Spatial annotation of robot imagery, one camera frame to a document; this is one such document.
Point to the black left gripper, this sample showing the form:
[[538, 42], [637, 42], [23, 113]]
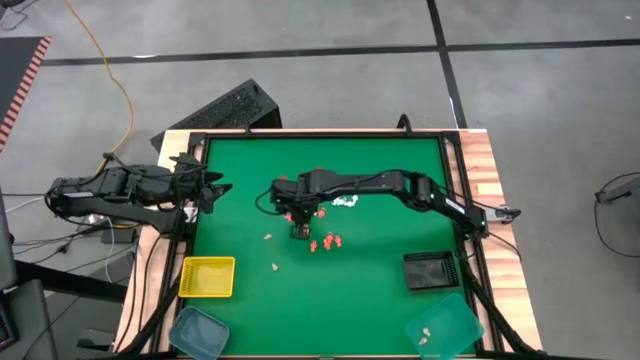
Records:
[[190, 187]]

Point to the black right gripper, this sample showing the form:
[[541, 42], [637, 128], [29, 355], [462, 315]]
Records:
[[301, 210]]

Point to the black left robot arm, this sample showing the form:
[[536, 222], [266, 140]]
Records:
[[100, 192]]

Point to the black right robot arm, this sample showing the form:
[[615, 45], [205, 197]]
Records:
[[360, 181]]

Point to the black perforated computer case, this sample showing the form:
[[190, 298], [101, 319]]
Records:
[[225, 110]]

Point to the green table mat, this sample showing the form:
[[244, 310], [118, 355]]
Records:
[[350, 300]]

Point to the yellow plastic basket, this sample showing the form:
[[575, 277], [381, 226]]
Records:
[[207, 277]]

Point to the silver round disc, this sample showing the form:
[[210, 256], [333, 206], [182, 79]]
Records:
[[95, 220]]

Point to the black plastic basket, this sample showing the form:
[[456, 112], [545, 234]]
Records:
[[430, 272]]

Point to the blue plastic bin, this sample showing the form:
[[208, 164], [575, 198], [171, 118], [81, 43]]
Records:
[[197, 335]]

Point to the black metal beam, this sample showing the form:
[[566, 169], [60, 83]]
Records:
[[75, 282]]

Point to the teal plastic bin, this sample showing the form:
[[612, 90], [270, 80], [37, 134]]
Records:
[[462, 325]]

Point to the black table foot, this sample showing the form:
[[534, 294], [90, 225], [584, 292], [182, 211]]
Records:
[[92, 342]]

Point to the grey hub box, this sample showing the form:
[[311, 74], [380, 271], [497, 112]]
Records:
[[500, 214]]

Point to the grey panel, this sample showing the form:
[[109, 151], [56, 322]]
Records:
[[6, 240]]

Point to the hazard striped black mat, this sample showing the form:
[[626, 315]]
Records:
[[15, 70]]

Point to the grey metal mount plate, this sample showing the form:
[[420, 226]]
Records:
[[190, 215]]

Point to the black aluminium table frame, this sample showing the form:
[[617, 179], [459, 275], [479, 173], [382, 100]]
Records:
[[325, 135]]

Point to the black diagonal frame strut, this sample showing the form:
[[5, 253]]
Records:
[[155, 320], [492, 310]]

